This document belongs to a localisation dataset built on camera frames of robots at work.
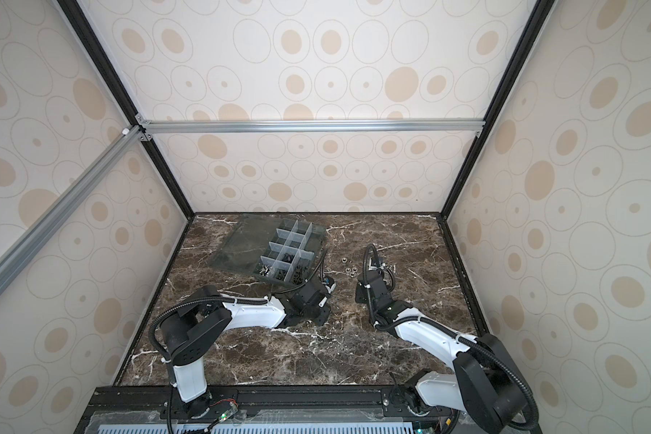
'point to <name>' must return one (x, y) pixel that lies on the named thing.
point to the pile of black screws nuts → (351, 270)
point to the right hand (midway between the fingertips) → (377, 281)
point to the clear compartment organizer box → (273, 248)
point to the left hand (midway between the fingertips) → (336, 309)
